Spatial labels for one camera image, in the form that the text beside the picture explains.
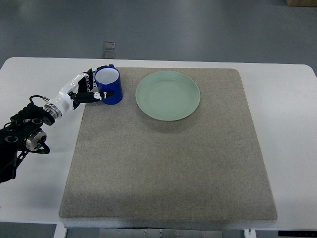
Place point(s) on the grey felt mat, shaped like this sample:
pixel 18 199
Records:
pixel 207 166

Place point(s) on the clear floor marker plate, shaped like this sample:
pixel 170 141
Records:
pixel 108 50

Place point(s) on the blue mug white inside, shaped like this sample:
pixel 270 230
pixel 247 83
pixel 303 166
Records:
pixel 107 79

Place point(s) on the cardboard box corner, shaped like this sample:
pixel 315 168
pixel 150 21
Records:
pixel 302 3

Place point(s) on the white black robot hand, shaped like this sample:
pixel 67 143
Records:
pixel 81 89

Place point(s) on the light green plate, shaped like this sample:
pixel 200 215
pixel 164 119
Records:
pixel 167 95

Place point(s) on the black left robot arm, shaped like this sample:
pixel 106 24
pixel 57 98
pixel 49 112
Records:
pixel 23 135

